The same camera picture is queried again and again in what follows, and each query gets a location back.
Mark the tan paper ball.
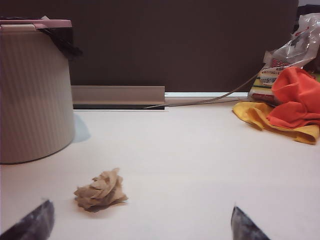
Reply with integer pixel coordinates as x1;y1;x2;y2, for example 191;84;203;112
73;167;129;213

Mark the pink trash can rim ring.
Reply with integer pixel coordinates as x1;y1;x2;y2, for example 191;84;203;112
0;19;73;32

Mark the grey cable tray cover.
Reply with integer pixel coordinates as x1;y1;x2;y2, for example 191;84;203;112
71;85;171;112

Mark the white ribbed trash can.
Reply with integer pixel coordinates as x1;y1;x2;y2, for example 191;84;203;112
0;18;76;165

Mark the black plastic trash bag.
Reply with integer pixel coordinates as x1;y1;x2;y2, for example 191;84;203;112
0;16;84;60

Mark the grey cable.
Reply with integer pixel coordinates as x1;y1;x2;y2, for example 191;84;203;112
143;67;266;110

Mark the yellow cloth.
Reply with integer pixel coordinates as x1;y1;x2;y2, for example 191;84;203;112
232;101;320;145

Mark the grey desk divider panel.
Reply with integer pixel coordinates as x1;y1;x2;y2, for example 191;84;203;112
0;0;300;93

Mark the clear printed plastic package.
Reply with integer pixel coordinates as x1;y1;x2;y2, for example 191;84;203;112
248;12;320;106

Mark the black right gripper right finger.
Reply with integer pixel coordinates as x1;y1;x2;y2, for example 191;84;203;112
231;205;270;240

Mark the orange cloth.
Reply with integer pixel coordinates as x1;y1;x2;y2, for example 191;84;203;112
266;66;320;130

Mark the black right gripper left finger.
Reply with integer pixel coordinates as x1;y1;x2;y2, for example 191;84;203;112
0;198;55;240

